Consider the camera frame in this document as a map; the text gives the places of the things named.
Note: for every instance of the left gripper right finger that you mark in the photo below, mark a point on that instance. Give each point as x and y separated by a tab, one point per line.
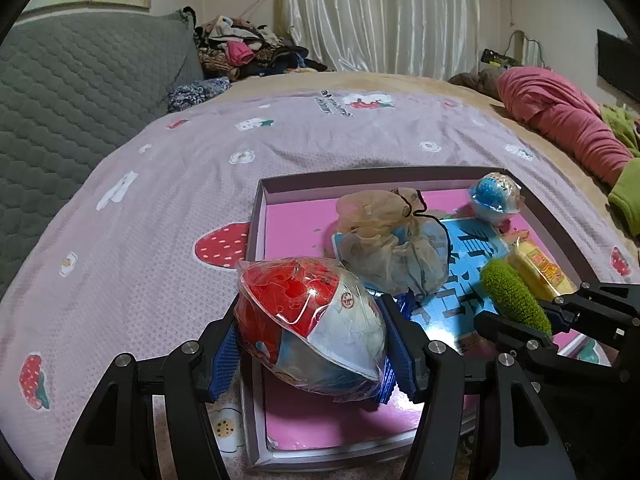
522	440

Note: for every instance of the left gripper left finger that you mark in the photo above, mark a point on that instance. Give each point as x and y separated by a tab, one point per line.
142	411

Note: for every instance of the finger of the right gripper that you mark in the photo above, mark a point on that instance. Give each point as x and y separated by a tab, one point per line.
603	311
515	339

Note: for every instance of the green fuzzy hair scrunchie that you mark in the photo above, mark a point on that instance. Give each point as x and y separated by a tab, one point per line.
511	297

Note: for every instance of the yellow packaged corn snack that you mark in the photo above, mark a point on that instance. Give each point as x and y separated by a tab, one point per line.
543	277

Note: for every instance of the blue oreo cookie packet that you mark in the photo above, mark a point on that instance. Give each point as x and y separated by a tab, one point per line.
406	303

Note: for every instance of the red white blue toy egg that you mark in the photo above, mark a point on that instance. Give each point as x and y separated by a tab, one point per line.
313	325

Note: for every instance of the beige mesh drawstring pouch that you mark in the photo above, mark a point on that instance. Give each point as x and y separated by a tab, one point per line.
391	242

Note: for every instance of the green fleece blanket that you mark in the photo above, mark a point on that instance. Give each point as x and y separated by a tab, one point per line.
624	197

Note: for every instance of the dark shallow box tray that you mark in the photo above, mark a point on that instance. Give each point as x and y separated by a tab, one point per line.
288	189

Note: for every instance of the purple strawberry print bedsheet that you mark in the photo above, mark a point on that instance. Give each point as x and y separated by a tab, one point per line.
116	270

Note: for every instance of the pink quilted duvet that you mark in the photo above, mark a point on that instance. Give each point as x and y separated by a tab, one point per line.
552	105

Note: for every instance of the white satin curtain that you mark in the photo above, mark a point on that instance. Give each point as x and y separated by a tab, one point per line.
430	38

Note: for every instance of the blue patterned cloth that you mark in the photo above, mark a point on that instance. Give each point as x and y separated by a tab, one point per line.
197	92

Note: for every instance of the grey quilted headboard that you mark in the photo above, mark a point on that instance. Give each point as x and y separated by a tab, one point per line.
74	88

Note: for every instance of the pile of clothes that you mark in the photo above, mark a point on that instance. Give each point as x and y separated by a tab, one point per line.
237	49

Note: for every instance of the black wall television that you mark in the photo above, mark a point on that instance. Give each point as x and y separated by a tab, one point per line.
618	64

